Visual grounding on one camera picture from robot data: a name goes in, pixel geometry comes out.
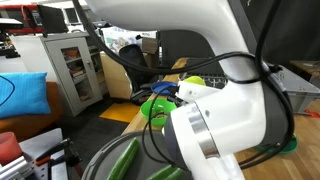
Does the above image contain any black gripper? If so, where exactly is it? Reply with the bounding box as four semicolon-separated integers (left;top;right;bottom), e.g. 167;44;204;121
167;90;185;105

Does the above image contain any yellow plastic bowl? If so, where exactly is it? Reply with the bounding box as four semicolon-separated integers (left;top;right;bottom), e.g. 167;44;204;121
183;75;207;87

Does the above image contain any green plastic bowl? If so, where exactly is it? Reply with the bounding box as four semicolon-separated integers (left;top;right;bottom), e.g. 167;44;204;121
140;98;178;128

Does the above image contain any blue plastic plate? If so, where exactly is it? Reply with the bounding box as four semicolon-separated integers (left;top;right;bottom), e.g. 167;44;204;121
150;81;180;96

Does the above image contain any black office chair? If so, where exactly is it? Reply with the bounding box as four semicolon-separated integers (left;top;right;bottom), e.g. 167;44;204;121
118;44;158;105

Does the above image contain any orange floor mat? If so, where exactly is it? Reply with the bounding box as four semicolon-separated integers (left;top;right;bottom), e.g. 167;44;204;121
98;102;141;124

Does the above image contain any beige board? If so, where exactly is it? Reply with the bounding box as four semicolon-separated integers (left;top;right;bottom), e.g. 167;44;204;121
99;51;135;100

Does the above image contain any green zucchini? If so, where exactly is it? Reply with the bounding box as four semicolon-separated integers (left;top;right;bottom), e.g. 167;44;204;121
106;137;141;180
146;164;185;180

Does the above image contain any gray round tray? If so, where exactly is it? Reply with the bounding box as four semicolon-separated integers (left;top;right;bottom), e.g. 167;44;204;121
81;129;195;180

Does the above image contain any gray glass-door cabinet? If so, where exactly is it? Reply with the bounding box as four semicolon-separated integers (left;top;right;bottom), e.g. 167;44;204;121
11;32;104;118

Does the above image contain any dark green plate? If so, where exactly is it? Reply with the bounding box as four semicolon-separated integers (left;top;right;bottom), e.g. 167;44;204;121
253;132;299;156

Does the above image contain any black clamp lever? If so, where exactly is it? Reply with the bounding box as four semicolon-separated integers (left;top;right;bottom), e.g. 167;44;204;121
34;137;83;168

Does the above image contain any black backdrop curtain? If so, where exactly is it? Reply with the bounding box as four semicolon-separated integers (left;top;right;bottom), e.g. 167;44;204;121
159;0;320;68

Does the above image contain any gray mounting plate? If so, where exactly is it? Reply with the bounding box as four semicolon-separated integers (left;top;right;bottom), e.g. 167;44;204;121
0;127;70;180

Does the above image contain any black display screen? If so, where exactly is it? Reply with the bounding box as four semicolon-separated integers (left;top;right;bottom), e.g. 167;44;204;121
36;4;70;34

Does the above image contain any orange couch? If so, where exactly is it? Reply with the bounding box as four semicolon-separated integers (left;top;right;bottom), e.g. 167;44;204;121
0;81;65;143

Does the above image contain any blue pillow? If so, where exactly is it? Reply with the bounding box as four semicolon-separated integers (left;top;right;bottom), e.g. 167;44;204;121
0;72;52;120

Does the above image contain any red cylinder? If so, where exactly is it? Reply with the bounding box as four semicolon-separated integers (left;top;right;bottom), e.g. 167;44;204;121
0;131;24;166

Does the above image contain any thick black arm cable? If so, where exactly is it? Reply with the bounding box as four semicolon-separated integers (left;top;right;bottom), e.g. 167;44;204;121
71;0;296;168

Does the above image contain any thin black cable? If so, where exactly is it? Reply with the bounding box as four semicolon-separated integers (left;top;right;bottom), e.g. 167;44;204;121
142;85;183;167

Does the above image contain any red metal frame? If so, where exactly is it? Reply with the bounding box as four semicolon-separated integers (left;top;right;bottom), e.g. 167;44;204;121
0;3;40;35

